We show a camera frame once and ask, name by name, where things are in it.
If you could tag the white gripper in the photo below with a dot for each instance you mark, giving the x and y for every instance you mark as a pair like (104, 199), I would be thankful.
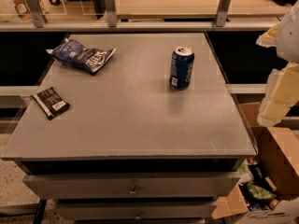
(290, 36)

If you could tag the blue pepsi can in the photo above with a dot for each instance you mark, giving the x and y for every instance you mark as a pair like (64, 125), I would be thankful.
(181, 67)

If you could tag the blue chip bag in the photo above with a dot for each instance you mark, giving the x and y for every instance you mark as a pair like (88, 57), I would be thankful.
(73, 54)

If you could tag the cardboard box of snacks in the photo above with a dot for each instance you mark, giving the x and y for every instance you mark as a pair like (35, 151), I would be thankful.
(278, 153)

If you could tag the grey drawer cabinet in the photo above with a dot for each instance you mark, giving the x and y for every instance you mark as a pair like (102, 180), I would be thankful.
(127, 118)

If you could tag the upper grey drawer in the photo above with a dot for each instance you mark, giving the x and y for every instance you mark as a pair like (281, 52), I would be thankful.
(131, 185)

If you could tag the grey drawer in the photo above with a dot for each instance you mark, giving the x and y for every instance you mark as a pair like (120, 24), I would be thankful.
(131, 185)
(136, 210)

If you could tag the black snack wrapper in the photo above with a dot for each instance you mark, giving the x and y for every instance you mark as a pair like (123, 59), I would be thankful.
(51, 103)

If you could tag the lower grey drawer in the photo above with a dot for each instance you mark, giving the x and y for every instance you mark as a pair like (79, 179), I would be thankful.
(136, 210)

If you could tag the orange white snack package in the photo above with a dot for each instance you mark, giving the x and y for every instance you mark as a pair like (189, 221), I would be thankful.
(18, 10)

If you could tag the right metal bracket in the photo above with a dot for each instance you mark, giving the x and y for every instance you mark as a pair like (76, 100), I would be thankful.
(221, 14)

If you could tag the metal bracket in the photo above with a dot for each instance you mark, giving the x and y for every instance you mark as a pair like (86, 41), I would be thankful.
(112, 19)
(39, 20)
(221, 14)

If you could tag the middle metal bracket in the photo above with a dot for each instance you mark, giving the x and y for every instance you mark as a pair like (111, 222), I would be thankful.
(112, 19)

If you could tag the left metal bracket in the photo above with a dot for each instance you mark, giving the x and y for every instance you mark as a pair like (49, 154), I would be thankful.
(39, 20)

